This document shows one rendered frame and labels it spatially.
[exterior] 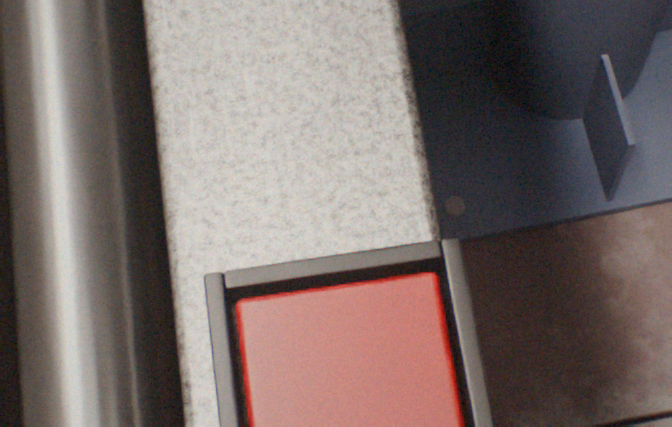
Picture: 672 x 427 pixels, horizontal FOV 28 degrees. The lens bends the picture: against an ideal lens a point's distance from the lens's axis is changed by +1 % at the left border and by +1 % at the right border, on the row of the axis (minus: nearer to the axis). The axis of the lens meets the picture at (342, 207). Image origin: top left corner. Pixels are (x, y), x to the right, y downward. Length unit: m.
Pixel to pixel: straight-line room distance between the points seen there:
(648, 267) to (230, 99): 1.00
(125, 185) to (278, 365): 0.08
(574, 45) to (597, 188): 0.18
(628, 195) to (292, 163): 1.01
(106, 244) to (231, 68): 0.07
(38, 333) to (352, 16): 0.14
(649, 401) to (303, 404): 0.99
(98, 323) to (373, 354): 0.08
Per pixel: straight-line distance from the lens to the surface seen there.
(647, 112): 1.46
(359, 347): 0.39
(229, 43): 0.45
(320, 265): 0.39
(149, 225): 0.47
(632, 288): 1.39
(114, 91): 0.45
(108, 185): 0.43
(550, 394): 1.35
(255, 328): 0.39
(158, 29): 0.45
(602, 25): 1.27
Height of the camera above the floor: 1.30
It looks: 68 degrees down
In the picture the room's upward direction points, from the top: 5 degrees counter-clockwise
